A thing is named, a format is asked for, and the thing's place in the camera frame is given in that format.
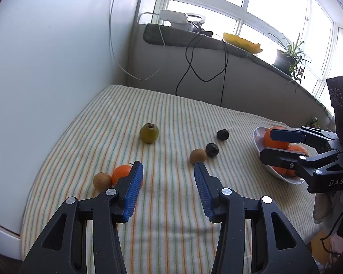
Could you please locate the white refrigerator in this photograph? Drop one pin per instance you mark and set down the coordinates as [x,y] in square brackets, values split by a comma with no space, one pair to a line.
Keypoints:
[45,77]

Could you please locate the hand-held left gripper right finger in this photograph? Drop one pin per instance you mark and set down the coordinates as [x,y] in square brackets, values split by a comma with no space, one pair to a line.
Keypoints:
[203,191]

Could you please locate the striped tablecloth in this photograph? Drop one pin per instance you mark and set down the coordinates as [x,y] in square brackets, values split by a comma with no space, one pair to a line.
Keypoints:
[165,114]

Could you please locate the brown kiwi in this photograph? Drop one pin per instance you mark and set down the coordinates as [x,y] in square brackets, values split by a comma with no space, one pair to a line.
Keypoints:
[197,156]

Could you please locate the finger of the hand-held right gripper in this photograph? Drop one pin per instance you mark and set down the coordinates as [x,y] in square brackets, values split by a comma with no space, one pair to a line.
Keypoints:
[280,157]
[285,135]

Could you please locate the brown round fruit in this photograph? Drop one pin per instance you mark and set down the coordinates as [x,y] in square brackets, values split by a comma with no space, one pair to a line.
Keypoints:
[102,182]

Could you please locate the person's right forearm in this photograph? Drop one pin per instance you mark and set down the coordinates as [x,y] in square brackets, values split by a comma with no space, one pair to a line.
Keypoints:
[321,205]

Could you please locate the potted spider plant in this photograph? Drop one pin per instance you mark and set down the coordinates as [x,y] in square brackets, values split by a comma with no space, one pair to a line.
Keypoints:
[281,60]

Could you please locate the yellow wavy bowl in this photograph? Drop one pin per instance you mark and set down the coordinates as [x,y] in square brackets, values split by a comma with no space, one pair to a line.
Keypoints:
[240,42]

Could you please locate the dark plum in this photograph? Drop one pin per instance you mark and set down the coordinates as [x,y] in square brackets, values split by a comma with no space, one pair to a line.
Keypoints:
[212,149]

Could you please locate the large round orange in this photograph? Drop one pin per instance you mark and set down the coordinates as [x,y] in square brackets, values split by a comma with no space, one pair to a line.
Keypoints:
[278,145]

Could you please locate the green bag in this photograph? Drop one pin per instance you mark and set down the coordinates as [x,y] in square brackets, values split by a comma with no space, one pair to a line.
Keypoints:
[314,122]

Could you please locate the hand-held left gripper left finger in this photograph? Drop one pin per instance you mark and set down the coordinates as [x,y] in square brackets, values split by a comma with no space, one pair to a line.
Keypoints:
[133,194]

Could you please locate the small mandarin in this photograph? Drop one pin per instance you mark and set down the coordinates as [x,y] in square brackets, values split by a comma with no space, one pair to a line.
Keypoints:
[120,174]

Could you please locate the green pear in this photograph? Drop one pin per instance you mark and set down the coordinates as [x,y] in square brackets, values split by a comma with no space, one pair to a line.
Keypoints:
[149,133]

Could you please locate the floral white plate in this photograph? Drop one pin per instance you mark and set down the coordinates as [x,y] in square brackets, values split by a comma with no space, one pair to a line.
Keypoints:
[293,180]

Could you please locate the grey windowsill cover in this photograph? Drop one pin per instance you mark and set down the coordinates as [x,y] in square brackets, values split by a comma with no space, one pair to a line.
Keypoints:
[160,34]

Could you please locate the large oval orange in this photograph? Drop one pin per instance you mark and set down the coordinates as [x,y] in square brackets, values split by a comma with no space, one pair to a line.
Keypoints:
[284,171]

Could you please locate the tangerine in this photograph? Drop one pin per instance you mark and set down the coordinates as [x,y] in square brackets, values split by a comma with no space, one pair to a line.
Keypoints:
[297,149]

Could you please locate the white window frame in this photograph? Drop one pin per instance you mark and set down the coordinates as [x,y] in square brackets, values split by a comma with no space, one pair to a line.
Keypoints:
[203,2]

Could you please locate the wrinkled dark fruit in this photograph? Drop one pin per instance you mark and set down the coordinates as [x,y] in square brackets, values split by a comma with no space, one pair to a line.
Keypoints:
[222,134]

